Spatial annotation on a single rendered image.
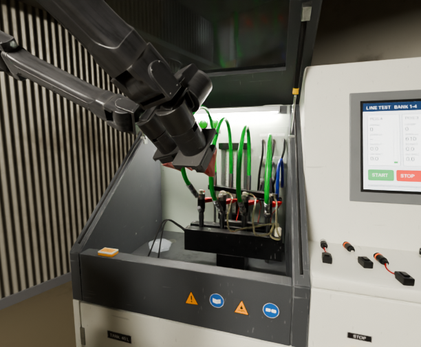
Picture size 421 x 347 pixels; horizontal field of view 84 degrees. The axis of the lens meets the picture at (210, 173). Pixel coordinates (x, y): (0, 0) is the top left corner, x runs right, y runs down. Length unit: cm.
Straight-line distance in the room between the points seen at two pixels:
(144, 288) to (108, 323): 19
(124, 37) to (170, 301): 63
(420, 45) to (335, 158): 243
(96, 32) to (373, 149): 78
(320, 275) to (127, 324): 57
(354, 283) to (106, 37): 65
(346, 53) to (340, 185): 253
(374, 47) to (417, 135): 235
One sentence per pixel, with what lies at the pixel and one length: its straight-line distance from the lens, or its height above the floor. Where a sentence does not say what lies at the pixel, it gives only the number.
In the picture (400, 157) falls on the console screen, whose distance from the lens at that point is 91.
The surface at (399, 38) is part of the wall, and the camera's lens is 323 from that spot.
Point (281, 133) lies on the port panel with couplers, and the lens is 109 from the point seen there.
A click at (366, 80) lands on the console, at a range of 96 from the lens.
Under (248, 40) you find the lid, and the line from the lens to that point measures 93.
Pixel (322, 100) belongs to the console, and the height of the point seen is 143.
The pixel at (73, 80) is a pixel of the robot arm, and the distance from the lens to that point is 73.
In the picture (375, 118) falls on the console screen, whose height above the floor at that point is 136.
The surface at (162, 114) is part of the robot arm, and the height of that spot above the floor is 133.
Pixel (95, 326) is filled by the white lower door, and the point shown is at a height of 71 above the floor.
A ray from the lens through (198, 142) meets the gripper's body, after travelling 45.
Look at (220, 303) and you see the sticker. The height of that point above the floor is 87.
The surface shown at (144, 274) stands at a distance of 75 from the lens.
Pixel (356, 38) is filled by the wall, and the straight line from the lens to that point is 329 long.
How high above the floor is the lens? 128
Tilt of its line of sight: 7 degrees down
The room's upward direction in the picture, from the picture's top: straight up
